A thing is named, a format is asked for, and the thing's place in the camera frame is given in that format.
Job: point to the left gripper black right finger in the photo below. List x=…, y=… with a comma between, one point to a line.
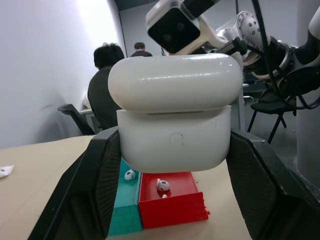
x=265, y=200

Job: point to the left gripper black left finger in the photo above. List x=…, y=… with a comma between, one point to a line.
x=82, y=200

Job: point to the earbud case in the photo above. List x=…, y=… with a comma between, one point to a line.
x=175, y=145

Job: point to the blue plastic tray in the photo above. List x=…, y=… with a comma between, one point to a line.
x=127, y=217

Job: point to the white Dove tube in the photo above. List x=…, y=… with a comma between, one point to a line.
x=6, y=171

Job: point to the black office chair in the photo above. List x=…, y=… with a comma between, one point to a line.
x=75, y=117

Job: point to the red plastic tray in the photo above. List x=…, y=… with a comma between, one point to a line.
x=172, y=210

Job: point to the black folding chair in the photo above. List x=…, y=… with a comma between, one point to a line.
x=265, y=102

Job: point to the white desk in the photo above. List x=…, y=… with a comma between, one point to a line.
x=246, y=100

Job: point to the person in dark jacket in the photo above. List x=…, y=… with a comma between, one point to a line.
x=105, y=95

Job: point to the distant person in black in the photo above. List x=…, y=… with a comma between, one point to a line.
x=140, y=51

